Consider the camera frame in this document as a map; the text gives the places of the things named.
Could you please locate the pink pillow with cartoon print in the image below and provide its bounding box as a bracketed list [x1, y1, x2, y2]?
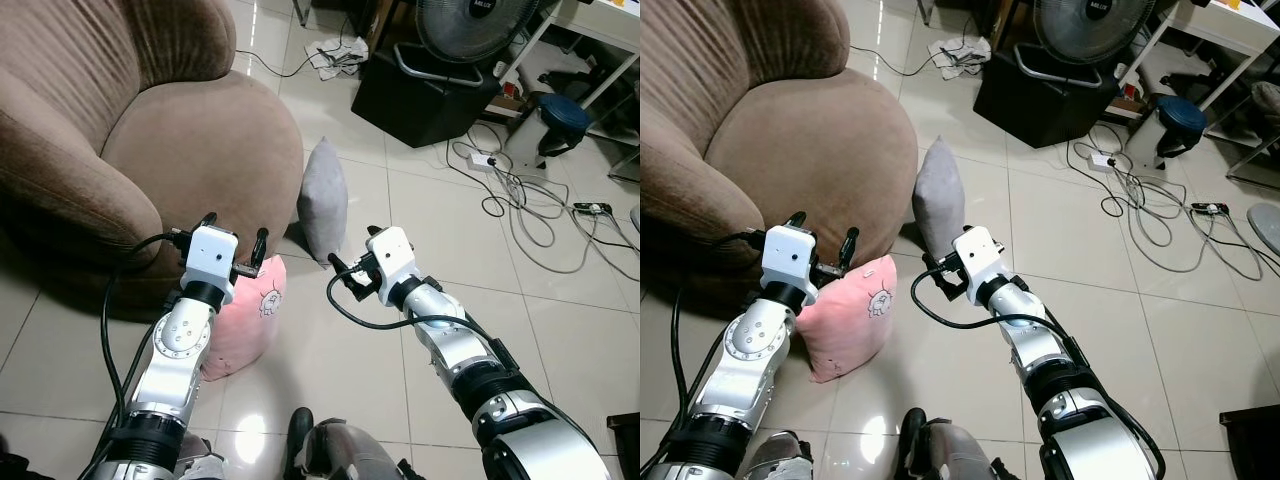
[199, 253, 288, 382]
[794, 253, 899, 385]

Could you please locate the grey pillow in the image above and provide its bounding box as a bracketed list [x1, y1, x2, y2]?
[911, 136, 967, 263]
[297, 137, 350, 267]

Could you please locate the brown fabric sofa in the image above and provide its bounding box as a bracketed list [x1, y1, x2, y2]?
[640, 0, 920, 313]
[0, 0, 305, 323]

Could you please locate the robot right leg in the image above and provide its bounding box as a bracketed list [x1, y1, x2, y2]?
[899, 407, 1021, 480]
[284, 407, 426, 480]

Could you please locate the robot leg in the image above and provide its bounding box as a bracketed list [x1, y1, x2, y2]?
[899, 407, 1021, 480]
[172, 448, 229, 480]
[742, 430, 819, 480]
[284, 407, 426, 480]

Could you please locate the black box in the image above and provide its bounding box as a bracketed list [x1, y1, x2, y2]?
[972, 45, 1128, 150]
[351, 45, 503, 150]

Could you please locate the robot left leg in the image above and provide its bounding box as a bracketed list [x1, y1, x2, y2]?
[172, 448, 229, 480]
[742, 430, 819, 480]

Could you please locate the white crumpled cloth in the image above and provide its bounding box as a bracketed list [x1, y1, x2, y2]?
[304, 37, 370, 82]
[927, 35, 994, 80]

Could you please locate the blue round stool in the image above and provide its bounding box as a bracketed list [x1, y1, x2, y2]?
[1154, 94, 1209, 161]
[536, 92, 594, 159]

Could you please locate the black cabinet corner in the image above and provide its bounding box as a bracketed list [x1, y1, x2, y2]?
[606, 411, 641, 480]
[1219, 404, 1280, 480]

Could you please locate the black electric fan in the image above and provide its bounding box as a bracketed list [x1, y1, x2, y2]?
[392, 0, 546, 83]
[1015, 0, 1166, 83]

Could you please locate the white table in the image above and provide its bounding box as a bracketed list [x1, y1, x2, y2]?
[498, 0, 641, 173]
[1122, 0, 1280, 173]

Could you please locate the grey round base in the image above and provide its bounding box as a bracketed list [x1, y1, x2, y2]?
[1246, 202, 1280, 257]

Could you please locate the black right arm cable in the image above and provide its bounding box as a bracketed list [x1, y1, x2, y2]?
[326, 268, 476, 333]
[909, 264, 1056, 333]

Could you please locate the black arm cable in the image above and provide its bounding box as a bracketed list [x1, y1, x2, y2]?
[909, 264, 1056, 333]
[326, 268, 476, 333]
[99, 231, 193, 446]
[668, 231, 773, 471]

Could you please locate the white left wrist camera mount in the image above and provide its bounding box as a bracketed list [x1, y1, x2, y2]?
[761, 225, 820, 293]
[181, 225, 241, 292]

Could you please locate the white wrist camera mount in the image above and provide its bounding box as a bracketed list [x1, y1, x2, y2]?
[951, 225, 1005, 294]
[181, 225, 241, 292]
[365, 226, 417, 302]
[761, 225, 820, 293]

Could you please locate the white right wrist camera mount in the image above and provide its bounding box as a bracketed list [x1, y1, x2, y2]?
[951, 225, 1005, 294]
[365, 226, 417, 302]

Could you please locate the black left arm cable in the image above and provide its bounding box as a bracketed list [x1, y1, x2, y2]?
[668, 231, 773, 471]
[99, 231, 193, 446]

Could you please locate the thin black floor cable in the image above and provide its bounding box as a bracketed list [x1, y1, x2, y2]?
[231, 44, 333, 80]
[849, 44, 953, 80]

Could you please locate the grey floor cable tangle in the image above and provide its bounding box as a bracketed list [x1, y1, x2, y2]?
[446, 120, 641, 283]
[1066, 120, 1263, 283]

